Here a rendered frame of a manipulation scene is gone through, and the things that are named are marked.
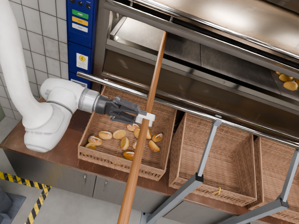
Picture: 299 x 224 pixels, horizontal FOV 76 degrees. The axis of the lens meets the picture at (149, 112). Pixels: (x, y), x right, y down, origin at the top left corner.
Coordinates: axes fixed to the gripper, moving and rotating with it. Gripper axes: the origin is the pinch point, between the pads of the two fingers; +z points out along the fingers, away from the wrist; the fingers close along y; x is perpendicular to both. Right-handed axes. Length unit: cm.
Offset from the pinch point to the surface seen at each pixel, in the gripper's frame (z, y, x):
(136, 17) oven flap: -17.2, -21.8, -39.1
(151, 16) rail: -11.0, -24.0, -39.5
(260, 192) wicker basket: 92, 47, -10
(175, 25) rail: 0.8, -24.1, -39.4
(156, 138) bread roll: 18, 56, -35
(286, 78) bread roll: 94, -2, -78
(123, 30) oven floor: -27, 2, -71
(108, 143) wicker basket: -15, 61, -22
